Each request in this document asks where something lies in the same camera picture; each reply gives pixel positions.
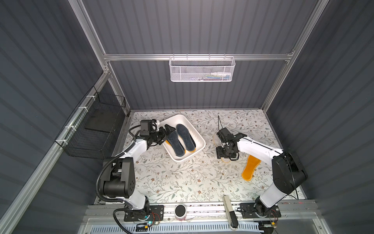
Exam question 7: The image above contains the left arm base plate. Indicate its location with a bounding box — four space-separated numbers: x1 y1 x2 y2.
124 205 165 222

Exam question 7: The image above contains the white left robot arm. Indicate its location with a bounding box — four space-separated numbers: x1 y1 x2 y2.
95 120 176 217

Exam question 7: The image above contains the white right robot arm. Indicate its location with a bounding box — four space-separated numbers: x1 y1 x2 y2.
216 133 308 217

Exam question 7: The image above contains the white black handheld scraper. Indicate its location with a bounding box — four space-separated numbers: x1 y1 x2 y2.
223 195 239 231

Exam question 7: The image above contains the white wire wall basket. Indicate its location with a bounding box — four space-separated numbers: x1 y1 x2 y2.
168 55 236 82

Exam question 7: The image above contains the black wire side basket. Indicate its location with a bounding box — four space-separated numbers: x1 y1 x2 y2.
55 89 126 160

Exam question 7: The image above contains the white plastic storage box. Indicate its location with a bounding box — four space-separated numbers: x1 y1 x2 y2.
159 114 206 162

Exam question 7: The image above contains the grey fleece insole front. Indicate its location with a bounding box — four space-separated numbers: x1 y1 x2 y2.
167 131 185 157

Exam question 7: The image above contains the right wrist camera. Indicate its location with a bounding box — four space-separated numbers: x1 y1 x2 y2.
217 127 234 143

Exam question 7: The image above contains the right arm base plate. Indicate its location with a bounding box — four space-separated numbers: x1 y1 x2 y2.
237 202 281 219

